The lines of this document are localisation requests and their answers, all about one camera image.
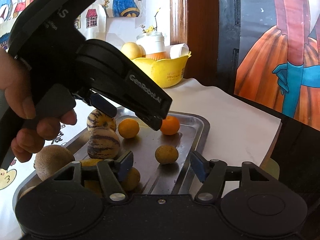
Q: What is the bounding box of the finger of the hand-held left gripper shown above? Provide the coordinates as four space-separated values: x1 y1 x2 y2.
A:
82 90 117 118
136 110 165 131

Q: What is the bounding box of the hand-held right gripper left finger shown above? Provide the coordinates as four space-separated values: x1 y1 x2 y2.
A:
51 151 134 204

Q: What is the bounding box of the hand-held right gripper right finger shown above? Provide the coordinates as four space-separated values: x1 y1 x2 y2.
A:
190 151 270 204

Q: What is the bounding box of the deep orange tangerine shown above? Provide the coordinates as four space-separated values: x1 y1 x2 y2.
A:
160 116 180 135

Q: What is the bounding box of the dotted stripe pepino melon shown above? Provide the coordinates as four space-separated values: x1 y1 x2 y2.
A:
87 109 117 132

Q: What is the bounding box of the metal tray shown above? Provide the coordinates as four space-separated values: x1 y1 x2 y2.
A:
12 106 211 200

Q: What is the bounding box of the light orange tangerine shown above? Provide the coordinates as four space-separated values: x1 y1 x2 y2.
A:
118 118 140 139

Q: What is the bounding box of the dark purple striped pepino melon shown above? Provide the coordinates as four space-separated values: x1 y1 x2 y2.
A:
87 127 121 159

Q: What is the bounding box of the small brown kiwi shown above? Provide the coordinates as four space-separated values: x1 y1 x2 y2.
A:
79 158 103 197

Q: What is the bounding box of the large brown kiwi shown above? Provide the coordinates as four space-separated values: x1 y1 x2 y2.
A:
34 144 75 182

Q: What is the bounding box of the person's left hand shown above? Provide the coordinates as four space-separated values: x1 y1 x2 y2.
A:
0 49 78 163

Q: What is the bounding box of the colourful houses drawing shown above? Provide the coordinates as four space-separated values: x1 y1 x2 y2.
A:
0 2 108 52

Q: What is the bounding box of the yellow plastic bowl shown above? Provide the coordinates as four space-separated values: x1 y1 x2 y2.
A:
130 51 192 89

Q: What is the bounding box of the yellow pear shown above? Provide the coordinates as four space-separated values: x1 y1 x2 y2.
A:
121 42 143 60

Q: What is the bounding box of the white paper roll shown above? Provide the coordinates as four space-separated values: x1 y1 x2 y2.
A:
169 43 191 57

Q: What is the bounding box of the white jar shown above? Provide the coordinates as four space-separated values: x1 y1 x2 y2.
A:
136 31 165 55

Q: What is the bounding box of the yellow flower sprig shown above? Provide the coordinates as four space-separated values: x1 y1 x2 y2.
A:
140 7 161 34

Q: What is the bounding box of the brown wooden door frame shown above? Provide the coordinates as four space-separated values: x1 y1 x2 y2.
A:
170 0 220 80

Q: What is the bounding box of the orange dress figure wall poster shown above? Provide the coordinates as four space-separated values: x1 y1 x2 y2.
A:
234 0 320 129

